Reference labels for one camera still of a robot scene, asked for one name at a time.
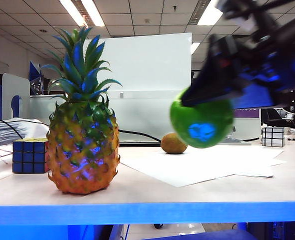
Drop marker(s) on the frosted glass desk partition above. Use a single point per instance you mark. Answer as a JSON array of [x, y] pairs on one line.
[[142, 115]]

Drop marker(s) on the stack of printed paper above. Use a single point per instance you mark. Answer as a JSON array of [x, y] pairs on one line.
[[2, 135]]

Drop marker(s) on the ceiling light fixture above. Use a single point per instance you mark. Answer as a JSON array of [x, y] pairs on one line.
[[82, 12], [207, 12], [195, 47]]

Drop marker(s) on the black dotted board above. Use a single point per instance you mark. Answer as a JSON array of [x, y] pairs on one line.
[[38, 86]]

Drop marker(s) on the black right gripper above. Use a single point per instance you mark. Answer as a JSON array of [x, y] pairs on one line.
[[275, 72]]

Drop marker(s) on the colourful Rubik's cube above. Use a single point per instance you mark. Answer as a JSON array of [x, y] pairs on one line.
[[28, 157]]

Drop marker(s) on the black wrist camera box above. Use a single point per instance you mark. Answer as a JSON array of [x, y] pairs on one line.
[[225, 46]]

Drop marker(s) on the plastic pineapple with green crown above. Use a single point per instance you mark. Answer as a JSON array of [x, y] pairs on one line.
[[82, 150]]

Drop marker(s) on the white file holder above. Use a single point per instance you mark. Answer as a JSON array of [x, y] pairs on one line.
[[15, 85]]

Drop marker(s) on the purple and white name plate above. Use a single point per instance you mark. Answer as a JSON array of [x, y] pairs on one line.
[[247, 113]]

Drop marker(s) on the black swivel chair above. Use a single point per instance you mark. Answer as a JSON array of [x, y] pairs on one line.
[[277, 117]]

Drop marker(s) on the white AOC monitor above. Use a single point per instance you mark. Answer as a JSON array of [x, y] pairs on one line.
[[147, 65]]

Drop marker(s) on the brown kiwi fruit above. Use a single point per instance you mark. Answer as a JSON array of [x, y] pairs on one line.
[[172, 145]]

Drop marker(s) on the silver mirror cube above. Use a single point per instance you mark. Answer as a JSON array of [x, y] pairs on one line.
[[273, 137]]

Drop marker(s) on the green plastic apple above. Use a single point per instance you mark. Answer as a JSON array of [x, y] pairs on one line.
[[202, 125]]

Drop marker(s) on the large white paper sheet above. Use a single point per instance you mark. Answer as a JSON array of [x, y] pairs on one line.
[[187, 167]]

